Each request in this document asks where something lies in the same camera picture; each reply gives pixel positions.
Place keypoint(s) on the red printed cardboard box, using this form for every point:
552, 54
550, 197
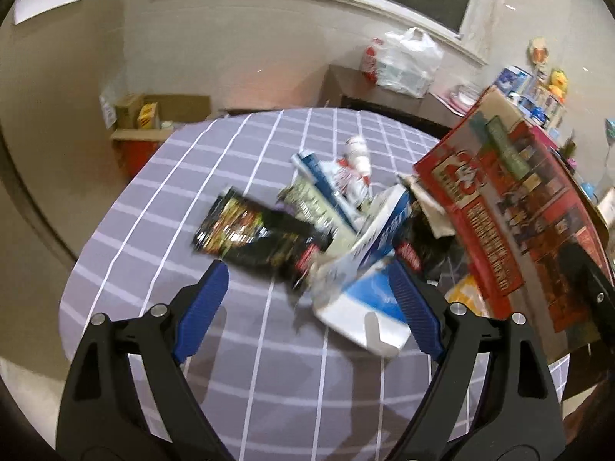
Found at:
504, 177

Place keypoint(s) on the blue white toy box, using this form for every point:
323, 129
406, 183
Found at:
513, 79

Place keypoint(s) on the open brown red cardboard box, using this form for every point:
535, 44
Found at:
182, 110

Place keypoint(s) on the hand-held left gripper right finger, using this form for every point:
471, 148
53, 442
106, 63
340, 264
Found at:
415, 312

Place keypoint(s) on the dark wooden cabinet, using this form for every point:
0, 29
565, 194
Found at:
346, 91

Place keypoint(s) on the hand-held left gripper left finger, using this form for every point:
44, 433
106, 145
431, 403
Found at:
204, 312

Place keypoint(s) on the red white checkered packet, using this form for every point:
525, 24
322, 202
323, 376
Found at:
307, 206

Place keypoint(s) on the black snack packet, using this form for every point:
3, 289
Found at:
235, 225

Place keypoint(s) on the blue white carton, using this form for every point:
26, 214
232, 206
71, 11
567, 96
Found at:
370, 269

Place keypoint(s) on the grey checkered tablecloth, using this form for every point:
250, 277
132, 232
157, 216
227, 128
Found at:
192, 177

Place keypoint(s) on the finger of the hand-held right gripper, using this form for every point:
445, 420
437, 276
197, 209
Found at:
599, 283

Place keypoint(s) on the blue white flat box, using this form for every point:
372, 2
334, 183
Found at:
322, 177

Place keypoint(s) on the yellow duck toy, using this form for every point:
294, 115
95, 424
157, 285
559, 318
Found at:
557, 84

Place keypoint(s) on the small brown box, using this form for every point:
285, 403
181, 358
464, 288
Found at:
128, 110

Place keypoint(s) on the black packet with red label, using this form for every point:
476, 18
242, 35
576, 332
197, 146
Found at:
423, 254

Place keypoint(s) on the yellow packet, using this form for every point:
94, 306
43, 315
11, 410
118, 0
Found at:
466, 297

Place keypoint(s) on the small yellow box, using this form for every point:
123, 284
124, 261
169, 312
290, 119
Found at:
147, 116

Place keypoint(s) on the red white crumpled wrapper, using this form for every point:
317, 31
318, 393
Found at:
358, 153

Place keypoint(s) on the white plastic bag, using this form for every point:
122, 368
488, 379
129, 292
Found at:
408, 65

